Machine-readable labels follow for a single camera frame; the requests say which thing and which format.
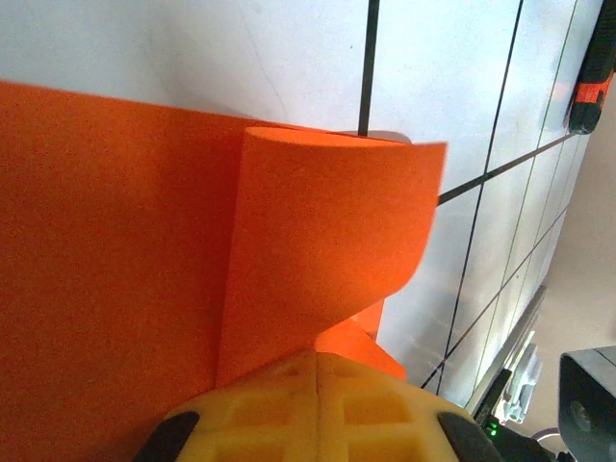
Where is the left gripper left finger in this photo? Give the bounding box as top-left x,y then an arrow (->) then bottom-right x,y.
136,349 -> 321,462

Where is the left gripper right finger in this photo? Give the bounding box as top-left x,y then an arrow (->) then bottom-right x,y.
316,352 -> 505,462

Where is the aluminium table side rail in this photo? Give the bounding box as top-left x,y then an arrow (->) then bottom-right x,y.
469,283 -> 551,427

